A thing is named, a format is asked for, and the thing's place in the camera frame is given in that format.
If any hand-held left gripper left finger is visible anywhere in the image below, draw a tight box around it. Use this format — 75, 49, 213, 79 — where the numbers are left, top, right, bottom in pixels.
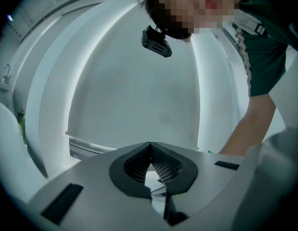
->
27, 141, 169, 231

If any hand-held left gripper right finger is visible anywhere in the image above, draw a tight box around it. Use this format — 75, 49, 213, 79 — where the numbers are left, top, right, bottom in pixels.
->
150, 141, 246, 231

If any white bathtub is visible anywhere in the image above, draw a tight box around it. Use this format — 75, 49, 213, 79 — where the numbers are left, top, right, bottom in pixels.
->
0, 99, 298, 231

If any person's right forearm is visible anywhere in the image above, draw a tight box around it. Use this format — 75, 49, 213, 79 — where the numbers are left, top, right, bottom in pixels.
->
217, 94, 277, 157

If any dark green shirt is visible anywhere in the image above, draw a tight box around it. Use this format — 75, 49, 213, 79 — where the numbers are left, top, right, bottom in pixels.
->
231, 0, 298, 98

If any chrome faucet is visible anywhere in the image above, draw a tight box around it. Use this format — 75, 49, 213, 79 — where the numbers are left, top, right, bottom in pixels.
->
3, 64, 12, 84

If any person's head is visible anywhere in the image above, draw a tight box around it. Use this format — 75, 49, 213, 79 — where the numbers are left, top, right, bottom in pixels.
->
139, 0, 248, 42

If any black head camera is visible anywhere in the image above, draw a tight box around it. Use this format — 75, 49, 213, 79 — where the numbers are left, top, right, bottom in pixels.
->
140, 25, 173, 58

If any grey harness strap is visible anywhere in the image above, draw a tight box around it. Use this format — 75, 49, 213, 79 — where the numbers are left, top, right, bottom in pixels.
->
231, 13, 269, 37

